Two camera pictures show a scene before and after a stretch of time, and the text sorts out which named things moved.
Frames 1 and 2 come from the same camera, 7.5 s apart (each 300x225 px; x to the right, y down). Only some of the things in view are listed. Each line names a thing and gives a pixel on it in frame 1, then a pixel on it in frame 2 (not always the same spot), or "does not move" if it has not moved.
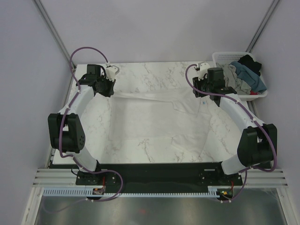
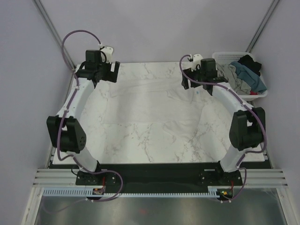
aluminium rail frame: (263, 178) does not move
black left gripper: (110, 91) → (111, 77)
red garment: (253, 93) does not move
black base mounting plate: (163, 178) does not move
